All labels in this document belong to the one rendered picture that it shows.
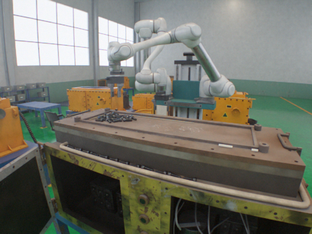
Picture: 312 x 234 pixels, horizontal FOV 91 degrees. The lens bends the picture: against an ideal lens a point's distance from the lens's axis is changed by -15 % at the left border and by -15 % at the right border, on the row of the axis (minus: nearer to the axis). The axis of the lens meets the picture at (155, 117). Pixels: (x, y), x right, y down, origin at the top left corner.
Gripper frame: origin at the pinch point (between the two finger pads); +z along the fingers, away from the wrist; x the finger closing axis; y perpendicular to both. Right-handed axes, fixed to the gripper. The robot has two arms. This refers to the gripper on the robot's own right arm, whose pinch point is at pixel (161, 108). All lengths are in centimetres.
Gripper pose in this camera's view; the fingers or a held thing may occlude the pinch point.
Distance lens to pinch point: 173.4
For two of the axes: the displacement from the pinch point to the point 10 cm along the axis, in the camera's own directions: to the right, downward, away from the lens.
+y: 4.3, -2.2, 8.8
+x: -9.0, -1.0, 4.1
